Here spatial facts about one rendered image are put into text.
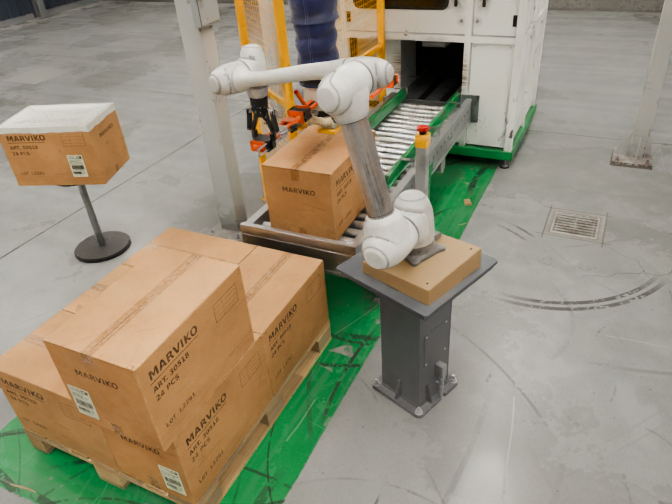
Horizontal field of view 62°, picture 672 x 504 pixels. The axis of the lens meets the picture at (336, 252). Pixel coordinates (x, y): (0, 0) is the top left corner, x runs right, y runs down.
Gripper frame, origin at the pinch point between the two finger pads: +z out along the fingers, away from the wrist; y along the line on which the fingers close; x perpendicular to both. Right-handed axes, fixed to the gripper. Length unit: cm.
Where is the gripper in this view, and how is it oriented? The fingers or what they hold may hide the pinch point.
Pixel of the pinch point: (264, 141)
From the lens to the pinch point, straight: 257.0
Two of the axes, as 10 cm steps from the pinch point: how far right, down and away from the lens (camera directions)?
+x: -4.3, 5.3, -7.3
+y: -9.0, -1.9, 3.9
